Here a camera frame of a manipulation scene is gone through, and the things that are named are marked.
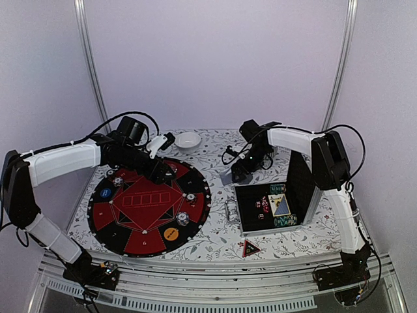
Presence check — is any red black triangle card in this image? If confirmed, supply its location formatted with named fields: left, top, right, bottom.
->
left=242, top=240, right=261, bottom=258

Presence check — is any upper poker chip row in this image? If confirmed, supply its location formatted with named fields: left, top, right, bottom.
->
left=269, top=183, right=286, bottom=194

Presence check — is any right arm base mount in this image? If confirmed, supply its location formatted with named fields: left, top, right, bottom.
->
left=312, top=261, right=371, bottom=291

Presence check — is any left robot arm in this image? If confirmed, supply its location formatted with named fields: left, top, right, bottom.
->
left=1, top=112, right=175, bottom=283

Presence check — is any right aluminium frame post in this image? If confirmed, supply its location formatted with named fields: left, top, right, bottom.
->
left=321, top=0, right=358, bottom=130

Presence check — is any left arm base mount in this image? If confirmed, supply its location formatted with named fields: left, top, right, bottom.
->
left=63, top=261, right=120, bottom=291

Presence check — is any aluminium frame post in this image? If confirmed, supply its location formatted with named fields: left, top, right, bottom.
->
left=321, top=0, right=358, bottom=130
left=74, top=0, right=108, bottom=122

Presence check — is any blue white chip stack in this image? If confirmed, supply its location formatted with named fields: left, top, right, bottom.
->
left=112, top=177, right=124, bottom=187

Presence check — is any red black 100 chip stack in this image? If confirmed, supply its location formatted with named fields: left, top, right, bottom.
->
left=186, top=193, right=197, bottom=205

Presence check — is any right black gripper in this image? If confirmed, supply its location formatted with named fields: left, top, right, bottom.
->
left=231, top=144, right=270, bottom=183

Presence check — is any white ceramic bowl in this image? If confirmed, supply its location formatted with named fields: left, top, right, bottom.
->
left=174, top=132, right=202, bottom=154

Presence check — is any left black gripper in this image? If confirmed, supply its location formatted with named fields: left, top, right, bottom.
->
left=121, top=144, right=177, bottom=185

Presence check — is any front aluminium rail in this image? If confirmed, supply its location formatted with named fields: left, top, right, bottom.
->
left=27, top=250, right=408, bottom=313

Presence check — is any poker chip row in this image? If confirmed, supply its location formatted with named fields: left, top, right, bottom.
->
left=269, top=183, right=286, bottom=194
left=274, top=215, right=298, bottom=228

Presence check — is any left aluminium frame post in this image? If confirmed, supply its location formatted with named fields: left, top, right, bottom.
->
left=74, top=0, right=108, bottom=122

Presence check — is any boxed card deck ace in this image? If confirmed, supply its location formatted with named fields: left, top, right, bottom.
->
left=268, top=194, right=291, bottom=217

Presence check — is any aluminium poker chip case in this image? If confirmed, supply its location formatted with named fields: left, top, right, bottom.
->
left=225, top=151, right=323, bottom=236

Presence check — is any lower poker chip row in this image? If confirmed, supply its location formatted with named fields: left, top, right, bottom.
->
left=274, top=215, right=298, bottom=228

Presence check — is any orange big blind button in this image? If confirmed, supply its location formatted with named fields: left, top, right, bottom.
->
left=164, top=228, right=179, bottom=241

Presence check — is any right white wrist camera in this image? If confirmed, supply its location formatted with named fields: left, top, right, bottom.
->
left=221, top=145, right=248, bottom=165

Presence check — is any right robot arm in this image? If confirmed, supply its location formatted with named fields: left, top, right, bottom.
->
left=220, top=119, right=375, bottom=284

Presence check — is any blue small blind button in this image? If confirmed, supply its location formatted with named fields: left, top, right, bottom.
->
left=100, top=188, right=112, bottom=198

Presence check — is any round red black poker mat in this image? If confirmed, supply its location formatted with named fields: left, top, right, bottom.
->
left=87, top=158, right=211, bottom=258

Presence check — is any red dice group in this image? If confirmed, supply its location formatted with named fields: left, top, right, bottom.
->
left=255, top=196, right=270, bottom=220

